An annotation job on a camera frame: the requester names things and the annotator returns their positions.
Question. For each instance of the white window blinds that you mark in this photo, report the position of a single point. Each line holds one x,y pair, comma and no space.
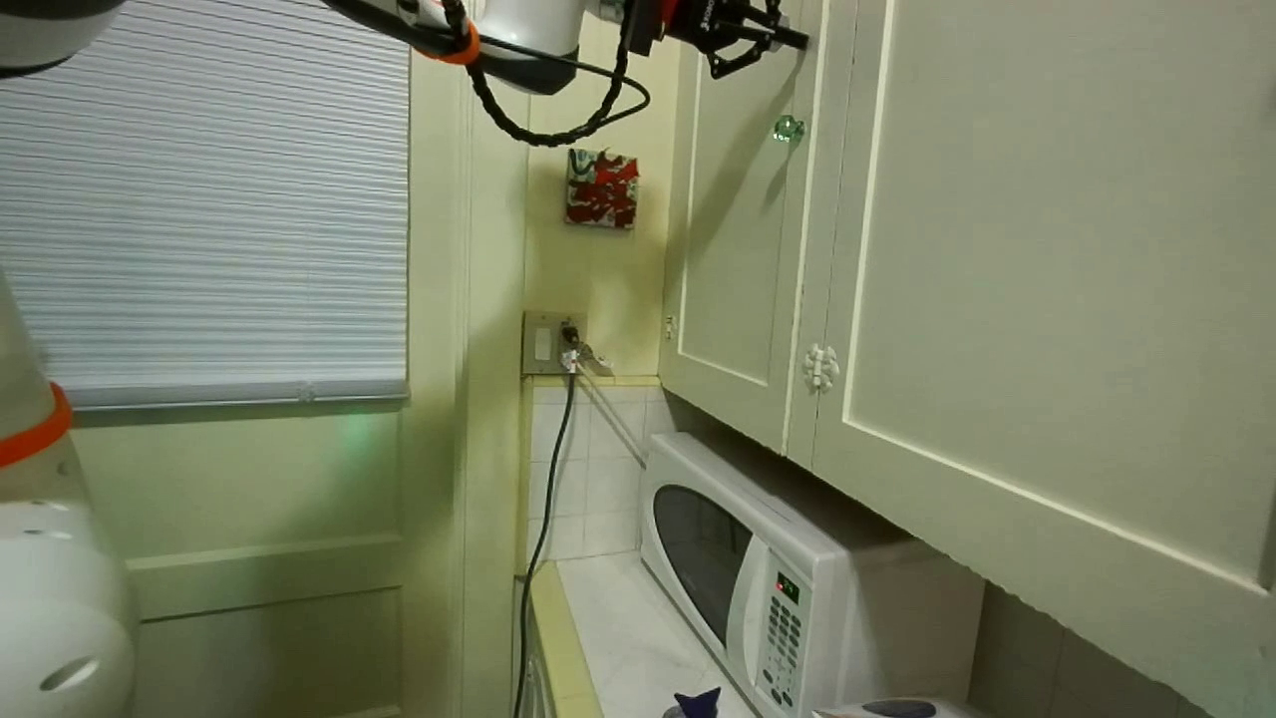
202,226

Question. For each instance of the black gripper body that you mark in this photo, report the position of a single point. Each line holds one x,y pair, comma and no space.
703,20

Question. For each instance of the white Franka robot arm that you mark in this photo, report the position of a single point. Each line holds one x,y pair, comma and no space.
54,601

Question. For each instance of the white cupboard door white knob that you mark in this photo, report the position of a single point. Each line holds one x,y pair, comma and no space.
1063,263

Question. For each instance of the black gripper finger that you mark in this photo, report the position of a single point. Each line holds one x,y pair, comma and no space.
771,38
735,59

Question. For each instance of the green glass door knob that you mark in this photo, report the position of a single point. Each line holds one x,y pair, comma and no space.
787,129

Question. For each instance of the red patterned wall decoration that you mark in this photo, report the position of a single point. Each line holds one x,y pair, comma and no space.
605,190

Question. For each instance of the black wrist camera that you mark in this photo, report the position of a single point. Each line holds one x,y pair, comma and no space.
645,25

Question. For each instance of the white microwave oven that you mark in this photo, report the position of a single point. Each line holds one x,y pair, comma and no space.
799,601

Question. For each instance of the round white tub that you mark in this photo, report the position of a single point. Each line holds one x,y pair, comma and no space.
890,706

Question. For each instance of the light wooden shelf edge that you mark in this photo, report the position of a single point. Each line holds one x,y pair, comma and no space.
732,263

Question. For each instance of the wall outlet with plug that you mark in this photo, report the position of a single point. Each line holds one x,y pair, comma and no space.
546,343

